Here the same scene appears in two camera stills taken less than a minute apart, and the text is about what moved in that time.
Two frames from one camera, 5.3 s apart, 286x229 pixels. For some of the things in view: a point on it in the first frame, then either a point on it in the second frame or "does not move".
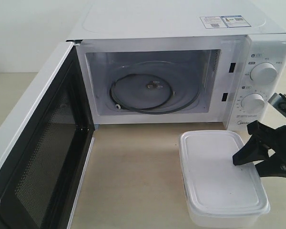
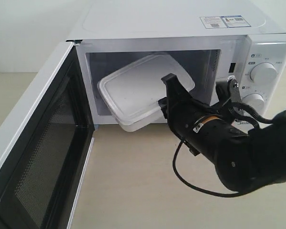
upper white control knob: (263, 73) does not move
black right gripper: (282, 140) -> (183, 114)
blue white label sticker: (224, 21) does not move
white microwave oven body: (191, 64) does not move
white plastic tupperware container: (216, 193) -> (133, 92)
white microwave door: (38, 160) does not move
